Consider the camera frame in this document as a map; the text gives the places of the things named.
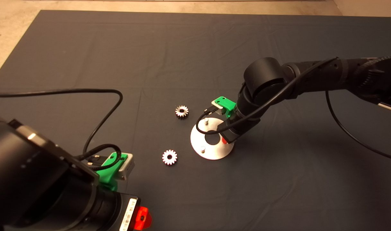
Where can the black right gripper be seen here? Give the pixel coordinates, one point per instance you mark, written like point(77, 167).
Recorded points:
point(243, 126)

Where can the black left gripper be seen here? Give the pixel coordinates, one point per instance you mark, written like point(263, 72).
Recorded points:
point(116, 211)

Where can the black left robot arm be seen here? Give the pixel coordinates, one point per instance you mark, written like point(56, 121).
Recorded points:
point(38, 183)

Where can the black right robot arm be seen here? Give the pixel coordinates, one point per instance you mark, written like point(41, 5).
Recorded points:
point(266, 75)

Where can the round metal carrier plate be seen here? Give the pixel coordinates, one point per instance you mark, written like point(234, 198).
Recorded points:
point(214, 150)

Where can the steel spur gear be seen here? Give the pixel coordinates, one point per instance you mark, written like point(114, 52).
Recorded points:
point(178, 111)
point(165, 158)

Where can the dark grey table cloth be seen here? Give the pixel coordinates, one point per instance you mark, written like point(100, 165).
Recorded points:
point(182, 48)

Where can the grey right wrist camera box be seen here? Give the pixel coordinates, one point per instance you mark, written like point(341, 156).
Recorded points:
point(217, 107)

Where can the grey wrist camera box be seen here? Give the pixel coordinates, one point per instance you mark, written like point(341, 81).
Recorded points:
point(217, 107)
point(126, 166)

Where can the green right camera mount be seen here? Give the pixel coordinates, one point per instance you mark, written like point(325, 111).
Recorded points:
point(226, 103)

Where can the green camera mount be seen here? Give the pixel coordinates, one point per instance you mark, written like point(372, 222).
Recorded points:
point(226, 103)
point(108, 175)

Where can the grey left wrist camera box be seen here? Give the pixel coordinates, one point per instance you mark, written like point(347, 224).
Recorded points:
point(126, 166)

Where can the green left camera mount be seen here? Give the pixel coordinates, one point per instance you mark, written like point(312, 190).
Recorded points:
point(108, 175)

